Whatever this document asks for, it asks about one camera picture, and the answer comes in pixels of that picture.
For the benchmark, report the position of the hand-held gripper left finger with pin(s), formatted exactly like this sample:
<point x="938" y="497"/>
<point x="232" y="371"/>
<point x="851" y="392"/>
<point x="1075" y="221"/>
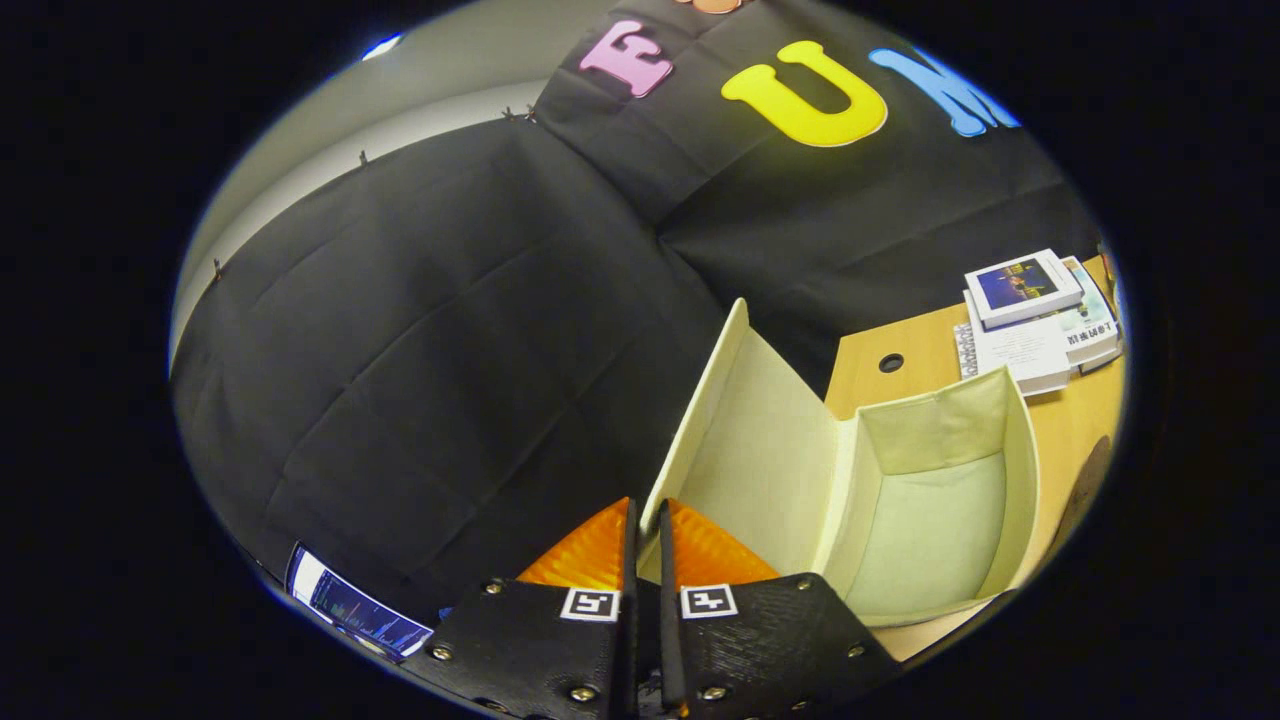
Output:
<point x="630" y="660"/>

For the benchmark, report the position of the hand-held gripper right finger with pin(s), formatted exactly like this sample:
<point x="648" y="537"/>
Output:
<point x="668" y="650"/>

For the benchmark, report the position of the beige fabric storage box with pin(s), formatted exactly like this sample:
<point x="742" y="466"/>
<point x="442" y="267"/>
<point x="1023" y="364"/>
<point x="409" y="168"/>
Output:
<point x="760" y="470"/>

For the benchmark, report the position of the black backdrop cloth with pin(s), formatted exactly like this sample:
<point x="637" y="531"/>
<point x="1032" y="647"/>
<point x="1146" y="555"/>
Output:
<point x="450" y="350"/>

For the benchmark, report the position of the small photo cover book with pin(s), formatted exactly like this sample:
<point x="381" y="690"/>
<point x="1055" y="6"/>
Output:
<point x="1020" y="285"/>

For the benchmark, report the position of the small ceiling light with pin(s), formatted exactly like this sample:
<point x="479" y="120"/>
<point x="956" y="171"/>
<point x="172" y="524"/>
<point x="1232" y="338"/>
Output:
<point x="382" y="46"/>

